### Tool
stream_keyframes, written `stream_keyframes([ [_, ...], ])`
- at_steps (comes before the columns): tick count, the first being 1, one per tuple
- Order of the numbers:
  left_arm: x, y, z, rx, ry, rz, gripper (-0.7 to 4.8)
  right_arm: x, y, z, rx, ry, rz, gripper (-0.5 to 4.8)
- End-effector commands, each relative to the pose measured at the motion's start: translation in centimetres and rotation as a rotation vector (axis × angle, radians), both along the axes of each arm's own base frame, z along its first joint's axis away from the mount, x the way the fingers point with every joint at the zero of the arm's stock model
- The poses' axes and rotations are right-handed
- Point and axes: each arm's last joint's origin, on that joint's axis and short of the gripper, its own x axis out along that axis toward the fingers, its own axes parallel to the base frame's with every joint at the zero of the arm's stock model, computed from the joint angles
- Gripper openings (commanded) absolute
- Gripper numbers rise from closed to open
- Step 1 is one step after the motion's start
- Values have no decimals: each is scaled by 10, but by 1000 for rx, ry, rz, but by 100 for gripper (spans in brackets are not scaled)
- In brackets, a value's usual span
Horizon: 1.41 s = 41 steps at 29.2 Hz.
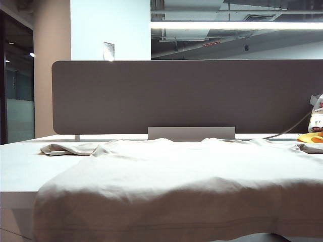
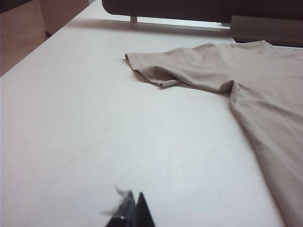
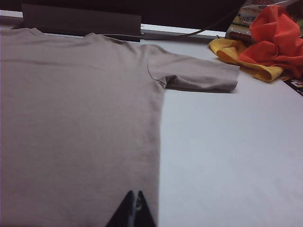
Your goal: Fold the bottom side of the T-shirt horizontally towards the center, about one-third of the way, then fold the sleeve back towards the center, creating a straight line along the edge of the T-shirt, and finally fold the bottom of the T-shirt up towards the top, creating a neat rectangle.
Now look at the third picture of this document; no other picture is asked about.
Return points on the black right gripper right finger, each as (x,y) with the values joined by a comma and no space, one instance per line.
(144,212)

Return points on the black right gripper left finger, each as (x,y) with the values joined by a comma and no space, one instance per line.
(126,212)

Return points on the beige T-shirt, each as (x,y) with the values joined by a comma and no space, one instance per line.
(78,113)

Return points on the yellow cloth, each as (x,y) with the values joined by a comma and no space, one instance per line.
(227,53)

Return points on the black printed package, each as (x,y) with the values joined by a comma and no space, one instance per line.
(296,86)

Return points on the grey desk divider panel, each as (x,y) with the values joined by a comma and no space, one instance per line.
(165,9)

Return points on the orange cloth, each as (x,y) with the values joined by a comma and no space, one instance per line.
(277,35)

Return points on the clear plastic snack bag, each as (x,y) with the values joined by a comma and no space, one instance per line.
(246,14)

